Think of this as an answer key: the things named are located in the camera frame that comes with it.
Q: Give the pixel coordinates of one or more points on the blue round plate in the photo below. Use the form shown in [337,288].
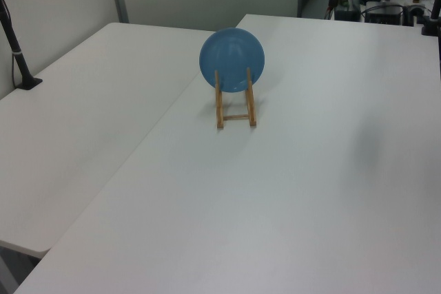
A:
[231,53]

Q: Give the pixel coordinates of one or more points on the wooden peg plate rack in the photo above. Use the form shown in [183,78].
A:
[218,108]

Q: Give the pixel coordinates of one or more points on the small black device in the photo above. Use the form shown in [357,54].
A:
[346,14]

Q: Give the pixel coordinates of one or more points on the black box device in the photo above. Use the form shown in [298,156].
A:
[384,15]

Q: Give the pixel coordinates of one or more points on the black clamped stand pole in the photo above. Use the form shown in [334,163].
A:
[435,5]

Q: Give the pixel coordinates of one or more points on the black camera stand pole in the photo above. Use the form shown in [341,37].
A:
[13,44]

